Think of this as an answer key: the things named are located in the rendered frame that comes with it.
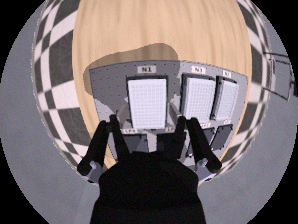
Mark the black flat rectangular plate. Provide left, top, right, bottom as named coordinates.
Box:
left=157, top=132, right=187, bottom=159

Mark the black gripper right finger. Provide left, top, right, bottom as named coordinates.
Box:
left=156, top=102, right=222, bottom=183

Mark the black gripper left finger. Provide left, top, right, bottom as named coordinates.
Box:
left=77, top=104, right=139, bottom=184

